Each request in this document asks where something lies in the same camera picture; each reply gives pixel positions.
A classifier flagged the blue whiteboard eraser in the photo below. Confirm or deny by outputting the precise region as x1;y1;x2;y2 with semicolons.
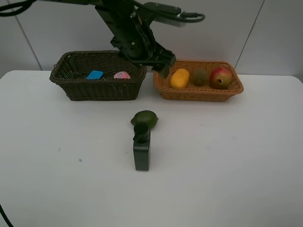
86;70;104;80

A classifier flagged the red pomegranate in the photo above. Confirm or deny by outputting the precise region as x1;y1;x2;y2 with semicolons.
210;67;232;89

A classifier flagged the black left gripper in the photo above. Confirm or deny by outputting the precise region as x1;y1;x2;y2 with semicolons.
109;14;176;79

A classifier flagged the yellow mango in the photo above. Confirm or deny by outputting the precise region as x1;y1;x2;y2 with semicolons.
170;69;189;88

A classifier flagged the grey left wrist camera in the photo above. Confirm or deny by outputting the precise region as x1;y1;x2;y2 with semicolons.
140;2;185;27

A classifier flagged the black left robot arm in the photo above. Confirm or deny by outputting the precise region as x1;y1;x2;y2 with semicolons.
59;0;176;78

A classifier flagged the orange wicker basket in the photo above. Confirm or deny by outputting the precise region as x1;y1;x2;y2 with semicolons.
153;60;244;102

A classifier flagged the pink bottle white cap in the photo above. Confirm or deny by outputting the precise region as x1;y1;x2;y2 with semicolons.
114;71;131;79

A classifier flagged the dark green pump bottle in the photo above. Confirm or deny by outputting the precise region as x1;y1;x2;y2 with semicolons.
133;123;151;171

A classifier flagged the green lime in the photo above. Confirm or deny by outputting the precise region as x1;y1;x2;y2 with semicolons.
131;110;158;129

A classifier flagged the dark brown wicker basket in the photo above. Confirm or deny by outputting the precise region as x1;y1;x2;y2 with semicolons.
50;51;147;101

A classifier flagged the brown kiwi fruit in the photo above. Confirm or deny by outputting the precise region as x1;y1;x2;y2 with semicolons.
191;68;208;86

